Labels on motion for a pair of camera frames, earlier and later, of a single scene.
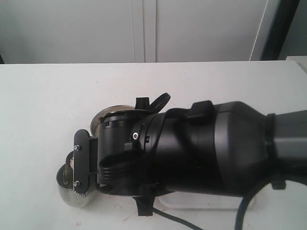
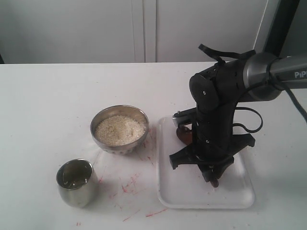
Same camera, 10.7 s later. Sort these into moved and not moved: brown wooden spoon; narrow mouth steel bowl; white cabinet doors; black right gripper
Moved: black right gripper; brown wooden spoon
Not moved: white cabinet doors; narrow mouth steel bowl
